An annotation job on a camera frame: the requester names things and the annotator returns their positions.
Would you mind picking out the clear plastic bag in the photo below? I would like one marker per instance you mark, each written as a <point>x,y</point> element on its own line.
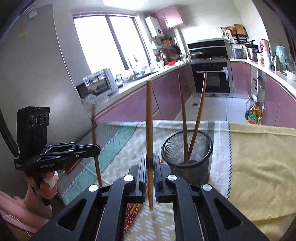
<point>94,100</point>

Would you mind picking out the black mesh utensil holder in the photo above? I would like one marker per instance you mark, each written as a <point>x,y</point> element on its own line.
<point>198,171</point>

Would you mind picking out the black range hood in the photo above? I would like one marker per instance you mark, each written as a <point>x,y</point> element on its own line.
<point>207,47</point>

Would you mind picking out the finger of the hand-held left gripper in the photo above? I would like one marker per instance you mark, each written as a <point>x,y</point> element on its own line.
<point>85,154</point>
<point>76,146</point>

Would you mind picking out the person's left hand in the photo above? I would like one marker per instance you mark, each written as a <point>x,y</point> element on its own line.
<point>49,191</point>

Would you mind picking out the wok with lid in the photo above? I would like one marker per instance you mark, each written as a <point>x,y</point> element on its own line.
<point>197,54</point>

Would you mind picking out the pink base cabinets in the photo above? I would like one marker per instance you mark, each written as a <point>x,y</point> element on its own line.
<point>134,97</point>
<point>275,97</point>

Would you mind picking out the kitchen window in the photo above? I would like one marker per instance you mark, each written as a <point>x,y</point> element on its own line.
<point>104,46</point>

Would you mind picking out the wooden cutting board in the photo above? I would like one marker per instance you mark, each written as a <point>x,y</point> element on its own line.
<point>239,29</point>

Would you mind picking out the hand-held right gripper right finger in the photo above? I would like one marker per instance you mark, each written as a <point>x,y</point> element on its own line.
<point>157,183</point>

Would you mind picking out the phone in brown case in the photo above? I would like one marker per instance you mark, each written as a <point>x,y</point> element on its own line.
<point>72,167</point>

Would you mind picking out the patterned tablecloth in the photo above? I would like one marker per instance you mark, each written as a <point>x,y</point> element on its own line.
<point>120,148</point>

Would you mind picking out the steel steamer pot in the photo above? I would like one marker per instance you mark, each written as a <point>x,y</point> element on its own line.
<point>252,52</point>

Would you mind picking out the built-in oven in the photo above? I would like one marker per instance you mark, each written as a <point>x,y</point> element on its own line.
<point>211,78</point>

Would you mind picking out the clear plastic jug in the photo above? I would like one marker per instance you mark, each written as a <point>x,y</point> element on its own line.
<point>249,104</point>

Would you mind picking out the silver toaster oven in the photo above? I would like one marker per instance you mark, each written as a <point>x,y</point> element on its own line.
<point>99,83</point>

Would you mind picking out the glass teapot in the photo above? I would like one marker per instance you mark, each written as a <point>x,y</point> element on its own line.
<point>119,79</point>

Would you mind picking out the white water heater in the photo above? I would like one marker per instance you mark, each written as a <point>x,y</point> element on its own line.
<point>153,26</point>

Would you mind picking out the pink wall cabinet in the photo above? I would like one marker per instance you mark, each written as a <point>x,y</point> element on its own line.
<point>170,16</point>

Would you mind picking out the pink thermos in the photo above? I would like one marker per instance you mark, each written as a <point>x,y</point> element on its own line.
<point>265,45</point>

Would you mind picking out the hanging pans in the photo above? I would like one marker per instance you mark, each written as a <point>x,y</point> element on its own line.
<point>172,49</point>

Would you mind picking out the yellow cloth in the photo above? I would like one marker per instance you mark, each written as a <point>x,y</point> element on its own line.
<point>259,166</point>

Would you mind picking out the grey refrigerator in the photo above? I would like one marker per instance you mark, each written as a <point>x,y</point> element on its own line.
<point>34,69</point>

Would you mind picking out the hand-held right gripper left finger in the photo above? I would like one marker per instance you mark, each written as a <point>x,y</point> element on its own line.
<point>142,178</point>

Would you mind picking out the wooden chopstick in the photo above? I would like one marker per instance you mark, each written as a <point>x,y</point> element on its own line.
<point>98,169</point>
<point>201,104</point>
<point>129,220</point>
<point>137,208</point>
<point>182,104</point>
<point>149,115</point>

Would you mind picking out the black kitchen rack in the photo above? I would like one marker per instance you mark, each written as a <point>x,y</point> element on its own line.
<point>240,38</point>

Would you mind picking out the cooking oil bottle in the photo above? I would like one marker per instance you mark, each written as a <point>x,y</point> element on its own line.
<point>254,114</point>

